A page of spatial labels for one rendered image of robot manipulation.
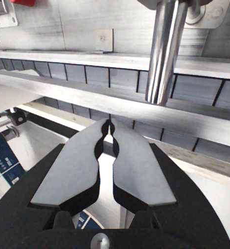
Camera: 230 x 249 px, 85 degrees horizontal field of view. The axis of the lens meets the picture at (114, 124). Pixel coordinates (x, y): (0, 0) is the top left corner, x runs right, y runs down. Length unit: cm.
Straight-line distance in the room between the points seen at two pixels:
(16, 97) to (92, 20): 16
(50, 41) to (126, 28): 16
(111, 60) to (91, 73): 3
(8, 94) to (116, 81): 16
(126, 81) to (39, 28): 23
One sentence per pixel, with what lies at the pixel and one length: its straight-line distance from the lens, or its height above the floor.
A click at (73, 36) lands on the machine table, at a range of 27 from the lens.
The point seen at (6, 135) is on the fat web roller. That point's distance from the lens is 54.
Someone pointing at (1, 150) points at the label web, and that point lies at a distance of 54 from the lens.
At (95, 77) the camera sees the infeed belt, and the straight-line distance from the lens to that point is 18.
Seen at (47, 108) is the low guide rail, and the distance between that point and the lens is 25.
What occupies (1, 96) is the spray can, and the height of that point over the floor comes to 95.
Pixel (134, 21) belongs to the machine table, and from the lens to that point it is 21.
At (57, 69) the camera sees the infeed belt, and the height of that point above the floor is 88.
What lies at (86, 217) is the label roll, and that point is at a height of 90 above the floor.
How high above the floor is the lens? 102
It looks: 47 degrees down
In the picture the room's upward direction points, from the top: 133 degrees counter-clockwise
